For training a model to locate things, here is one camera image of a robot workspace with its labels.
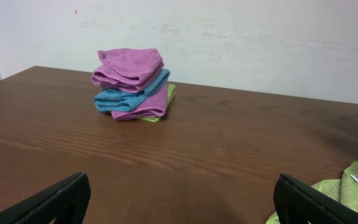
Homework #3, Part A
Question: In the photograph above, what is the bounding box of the light green microfiber cloth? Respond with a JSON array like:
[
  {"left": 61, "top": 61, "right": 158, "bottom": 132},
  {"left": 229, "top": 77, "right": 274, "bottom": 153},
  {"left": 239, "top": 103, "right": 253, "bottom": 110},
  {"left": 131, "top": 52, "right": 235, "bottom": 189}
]
[{"left": 266, "top": 161, "right": 358, "bottom": 224}]

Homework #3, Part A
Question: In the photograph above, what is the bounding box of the blue folded cloth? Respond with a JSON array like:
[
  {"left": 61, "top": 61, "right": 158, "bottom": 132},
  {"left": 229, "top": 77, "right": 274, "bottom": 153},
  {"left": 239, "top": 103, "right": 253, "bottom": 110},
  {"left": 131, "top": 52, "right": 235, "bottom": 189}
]
[{"left": 94, "top": 68, "right": 170, "bottom": 112}]

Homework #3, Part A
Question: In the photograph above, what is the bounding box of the bottom green folded cloth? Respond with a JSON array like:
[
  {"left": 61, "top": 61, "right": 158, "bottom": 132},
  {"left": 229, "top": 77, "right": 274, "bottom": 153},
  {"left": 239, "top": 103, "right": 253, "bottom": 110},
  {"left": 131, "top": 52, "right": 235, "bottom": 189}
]
[{"left": 139, "top": 84, "right": 177, "bottom": 122}]

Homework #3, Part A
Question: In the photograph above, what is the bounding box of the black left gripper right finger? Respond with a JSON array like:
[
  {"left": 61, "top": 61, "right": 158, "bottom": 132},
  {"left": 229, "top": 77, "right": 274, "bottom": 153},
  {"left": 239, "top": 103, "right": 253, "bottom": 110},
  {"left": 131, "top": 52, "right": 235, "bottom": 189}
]
[{"left": 273, "top": 174, "right": 358, "bottom": 224}]

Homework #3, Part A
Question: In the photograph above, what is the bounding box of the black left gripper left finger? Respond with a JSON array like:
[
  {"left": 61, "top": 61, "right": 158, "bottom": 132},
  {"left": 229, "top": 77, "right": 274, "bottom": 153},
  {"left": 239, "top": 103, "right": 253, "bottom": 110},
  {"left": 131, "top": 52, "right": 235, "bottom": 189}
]
[{"left": 0, "top": 172, "right": 91, "bottom": 224}]

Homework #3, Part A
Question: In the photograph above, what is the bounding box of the lower purple folded cloth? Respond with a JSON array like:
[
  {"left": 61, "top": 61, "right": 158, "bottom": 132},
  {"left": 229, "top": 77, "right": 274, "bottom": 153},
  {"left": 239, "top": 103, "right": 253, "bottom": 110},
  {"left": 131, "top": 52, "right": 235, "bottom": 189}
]
[{"left": 111, "top": 84, "right": 168, "bottom": 121}]

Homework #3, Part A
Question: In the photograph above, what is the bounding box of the purple folded cloth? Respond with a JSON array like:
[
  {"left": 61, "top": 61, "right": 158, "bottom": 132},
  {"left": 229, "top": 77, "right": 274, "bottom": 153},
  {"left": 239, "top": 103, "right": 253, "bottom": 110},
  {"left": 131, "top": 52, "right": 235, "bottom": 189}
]
[
  {"left": 91, "top": 49, "right": 164, "bottom": 93},
  {"left": 111, "top": 84, "right": 168, "bottom": 121}
]

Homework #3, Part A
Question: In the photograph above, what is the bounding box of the top purple folded cloth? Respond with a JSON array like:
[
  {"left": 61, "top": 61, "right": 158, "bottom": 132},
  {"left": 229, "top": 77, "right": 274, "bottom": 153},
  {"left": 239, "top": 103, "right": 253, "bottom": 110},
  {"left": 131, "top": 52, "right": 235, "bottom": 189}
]
[{"left": 91, "top": 49, "right": 164, "bottom": 93}]

